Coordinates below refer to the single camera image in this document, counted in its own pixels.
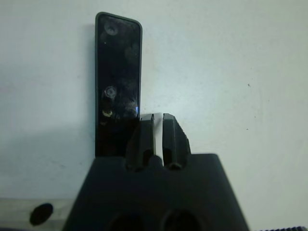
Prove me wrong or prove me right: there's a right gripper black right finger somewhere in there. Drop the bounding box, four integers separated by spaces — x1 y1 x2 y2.
162 113 193 169

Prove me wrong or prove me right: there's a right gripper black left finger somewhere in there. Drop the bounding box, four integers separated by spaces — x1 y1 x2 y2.
125 114 156 172

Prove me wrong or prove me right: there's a black oblong camera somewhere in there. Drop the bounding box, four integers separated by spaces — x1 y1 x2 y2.
94 11 143 159

